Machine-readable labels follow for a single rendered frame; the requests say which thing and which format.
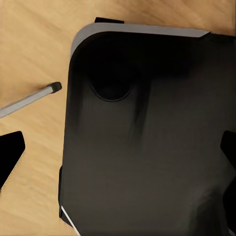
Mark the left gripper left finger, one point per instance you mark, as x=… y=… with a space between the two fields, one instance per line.
x=12 y=146

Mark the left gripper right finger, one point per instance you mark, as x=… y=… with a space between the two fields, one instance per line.
x=228 y=146

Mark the camera tripod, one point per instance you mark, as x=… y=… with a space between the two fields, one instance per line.
x=50 y=89

